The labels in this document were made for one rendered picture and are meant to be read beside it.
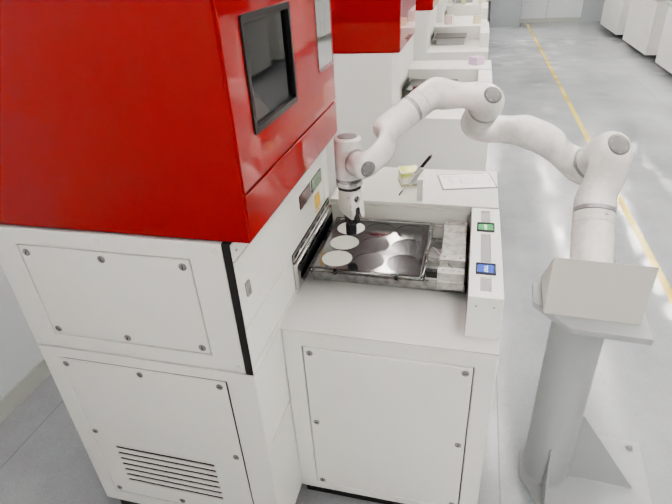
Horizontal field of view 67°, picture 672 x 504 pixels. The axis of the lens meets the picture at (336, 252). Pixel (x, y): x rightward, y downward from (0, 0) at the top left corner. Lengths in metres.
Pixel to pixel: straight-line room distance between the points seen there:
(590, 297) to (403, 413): 0.64
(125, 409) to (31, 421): 1.10
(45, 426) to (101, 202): 1.63
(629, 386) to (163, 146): 2.27
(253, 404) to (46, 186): 0.76
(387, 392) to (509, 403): 0.99
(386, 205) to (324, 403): 0.75
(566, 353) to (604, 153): 0.62
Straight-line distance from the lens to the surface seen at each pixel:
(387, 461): 1.85
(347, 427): 1.76
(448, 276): 1.60
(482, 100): 1.63
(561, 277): 1.57
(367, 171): 1.51
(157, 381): 1.59
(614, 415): 2.58
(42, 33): 1.23
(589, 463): 2.23
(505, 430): 2.38
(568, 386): 1.86
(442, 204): 1.90
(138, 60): 1.11
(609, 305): 1.64
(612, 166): 1.71
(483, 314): 1.45
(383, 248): 1.74
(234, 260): 1.19
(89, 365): 1.70
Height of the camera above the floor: 1.77
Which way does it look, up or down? 30 degrees down
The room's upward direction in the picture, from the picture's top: 4 degrees counter-clockwise
